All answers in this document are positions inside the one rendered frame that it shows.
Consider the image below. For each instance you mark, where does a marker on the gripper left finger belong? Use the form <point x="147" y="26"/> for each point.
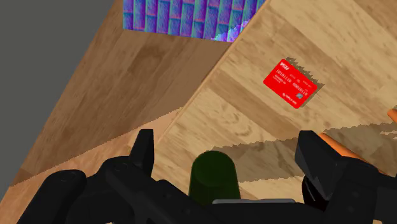
<point x="124" y="183"/>

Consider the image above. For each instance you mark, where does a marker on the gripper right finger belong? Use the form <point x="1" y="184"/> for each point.
<point x="338" y="180"/>

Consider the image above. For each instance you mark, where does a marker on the orange object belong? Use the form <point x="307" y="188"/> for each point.
<point x="339" y="147"/>

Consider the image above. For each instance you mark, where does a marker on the dark green cylinder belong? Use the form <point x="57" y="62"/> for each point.
<point x="214" y="178"/>

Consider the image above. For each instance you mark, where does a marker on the red card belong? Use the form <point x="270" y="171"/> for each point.
<point x="290" y="83"/>

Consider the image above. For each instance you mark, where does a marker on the wooden table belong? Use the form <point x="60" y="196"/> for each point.
<point x="248" y="102"/>

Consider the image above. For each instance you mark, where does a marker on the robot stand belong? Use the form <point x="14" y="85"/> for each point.
<point x="189" y="17"/>

